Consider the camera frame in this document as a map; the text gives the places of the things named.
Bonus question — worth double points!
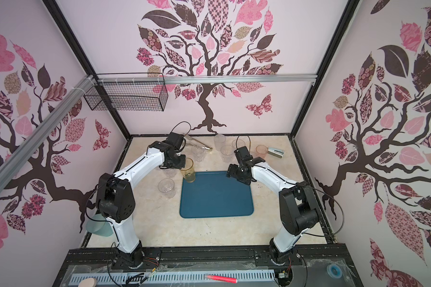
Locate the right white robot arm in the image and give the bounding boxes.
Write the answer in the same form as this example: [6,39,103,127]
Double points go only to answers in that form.
[226,147,319,265]

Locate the metal serving tongs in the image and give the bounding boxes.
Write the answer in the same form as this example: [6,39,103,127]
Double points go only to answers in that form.
[184,135,213,151]

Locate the clear glass left front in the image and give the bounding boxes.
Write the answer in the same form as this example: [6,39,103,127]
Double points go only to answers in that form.
[158,178,176,199]

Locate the amber yellow tall glass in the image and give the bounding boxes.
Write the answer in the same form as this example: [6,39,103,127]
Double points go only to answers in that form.
[180,157,196,183]

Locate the pink marker pen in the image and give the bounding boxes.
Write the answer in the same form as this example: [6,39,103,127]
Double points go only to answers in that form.
[205,275,238,284]

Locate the clear glass back centre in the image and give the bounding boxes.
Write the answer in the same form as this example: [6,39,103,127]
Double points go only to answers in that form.
[191,145,206,162]

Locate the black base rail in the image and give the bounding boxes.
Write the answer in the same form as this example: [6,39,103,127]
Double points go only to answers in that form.
[54,243,362,287]

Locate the beige round sponge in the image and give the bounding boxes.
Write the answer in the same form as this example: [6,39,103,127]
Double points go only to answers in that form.
[78,277,98,287]

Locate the clear glass back right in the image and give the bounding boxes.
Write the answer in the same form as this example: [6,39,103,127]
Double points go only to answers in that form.
[232,139,246,149]

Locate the pink plastic cup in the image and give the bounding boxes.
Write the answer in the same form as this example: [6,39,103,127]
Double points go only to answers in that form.
[256,145,268,159]

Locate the green plastic cup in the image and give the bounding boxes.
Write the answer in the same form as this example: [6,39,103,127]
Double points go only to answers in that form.
[86,214,114,237]

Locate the white stapler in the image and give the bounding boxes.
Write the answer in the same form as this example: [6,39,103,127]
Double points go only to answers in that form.
[268,147,284,159]

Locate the blue tape roll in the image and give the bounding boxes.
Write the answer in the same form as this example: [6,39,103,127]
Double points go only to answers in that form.
[326,264,343,279]

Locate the clear glass back tall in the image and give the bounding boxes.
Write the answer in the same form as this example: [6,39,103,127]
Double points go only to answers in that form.
[214,134,226,151]

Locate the black wire mesh basket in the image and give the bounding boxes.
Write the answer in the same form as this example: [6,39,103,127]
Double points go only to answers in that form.
[84,72,168,112]

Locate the teal rectangular tray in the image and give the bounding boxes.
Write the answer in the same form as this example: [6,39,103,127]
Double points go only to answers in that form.
[180,171,255,219]

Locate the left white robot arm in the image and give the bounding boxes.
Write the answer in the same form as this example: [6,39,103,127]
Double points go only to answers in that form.
[96,132,186,268]

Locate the white slotted cable duct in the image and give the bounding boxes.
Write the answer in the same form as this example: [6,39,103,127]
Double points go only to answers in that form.
[63,270,276,287]

